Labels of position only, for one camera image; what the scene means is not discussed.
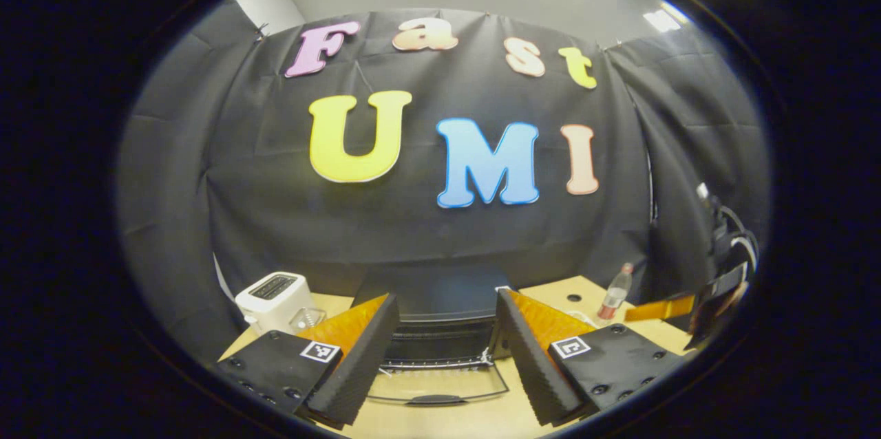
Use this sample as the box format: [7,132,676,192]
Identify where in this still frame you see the small ceiling light panel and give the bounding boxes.
[644,2,689,34]

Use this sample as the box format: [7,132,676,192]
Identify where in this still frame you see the clear glass jar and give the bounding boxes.
[289,307,328,333]

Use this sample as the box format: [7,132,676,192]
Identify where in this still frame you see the clear plastic drink bottle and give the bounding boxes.
[596,263,634,321]

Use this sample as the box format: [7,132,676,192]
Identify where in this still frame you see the white toaster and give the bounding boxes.
[235,272,319,336]

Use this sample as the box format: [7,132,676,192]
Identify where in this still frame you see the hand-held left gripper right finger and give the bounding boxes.
[496,288,688,427]

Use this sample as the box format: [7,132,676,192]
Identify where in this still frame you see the black electric oven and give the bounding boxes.
[351,266,516,407]

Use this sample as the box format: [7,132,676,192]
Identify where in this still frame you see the black backdrop cloth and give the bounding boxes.
[117,0,772,364]

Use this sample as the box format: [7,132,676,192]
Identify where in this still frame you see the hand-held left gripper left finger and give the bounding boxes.
[213,293,401,428]

